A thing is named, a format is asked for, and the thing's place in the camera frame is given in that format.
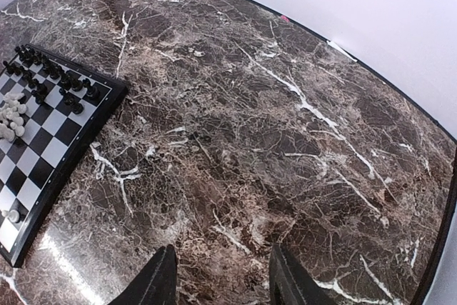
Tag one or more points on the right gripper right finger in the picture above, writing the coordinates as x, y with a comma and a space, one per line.
289, 281

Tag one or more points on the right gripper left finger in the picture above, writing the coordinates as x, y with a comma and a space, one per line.
155, 283

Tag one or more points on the white chess rook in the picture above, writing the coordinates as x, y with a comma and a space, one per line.
12, 215

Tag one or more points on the black grey chessboard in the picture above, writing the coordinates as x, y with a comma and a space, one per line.
67, 106

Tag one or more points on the white chess piece pile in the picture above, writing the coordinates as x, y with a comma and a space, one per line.
12, 122

